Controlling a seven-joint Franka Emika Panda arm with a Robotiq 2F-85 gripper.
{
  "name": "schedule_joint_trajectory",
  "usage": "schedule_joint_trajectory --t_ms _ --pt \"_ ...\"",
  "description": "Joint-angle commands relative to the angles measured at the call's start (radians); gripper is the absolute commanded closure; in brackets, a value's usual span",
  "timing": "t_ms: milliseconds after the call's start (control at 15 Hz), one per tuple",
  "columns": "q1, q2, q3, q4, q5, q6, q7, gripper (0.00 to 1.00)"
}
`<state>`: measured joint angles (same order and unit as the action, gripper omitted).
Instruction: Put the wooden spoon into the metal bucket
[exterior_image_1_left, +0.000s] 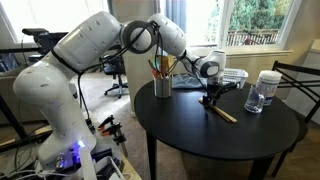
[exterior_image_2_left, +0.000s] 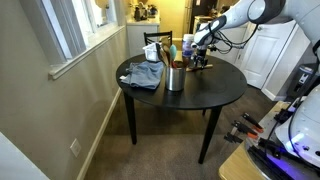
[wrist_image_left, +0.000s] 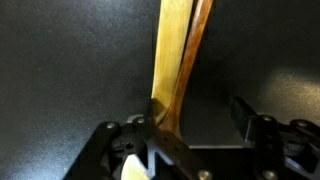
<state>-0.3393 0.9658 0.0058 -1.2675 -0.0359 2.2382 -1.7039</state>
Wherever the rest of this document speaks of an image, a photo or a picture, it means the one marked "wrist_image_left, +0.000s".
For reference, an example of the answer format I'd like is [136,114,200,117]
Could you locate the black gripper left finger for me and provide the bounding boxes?
[63,98,213,180]

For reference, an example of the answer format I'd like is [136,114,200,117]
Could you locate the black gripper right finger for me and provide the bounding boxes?
[229,96,320,180]

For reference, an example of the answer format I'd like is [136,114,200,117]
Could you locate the two-tone wooden spoon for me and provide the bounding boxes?
[120,0,215,180]

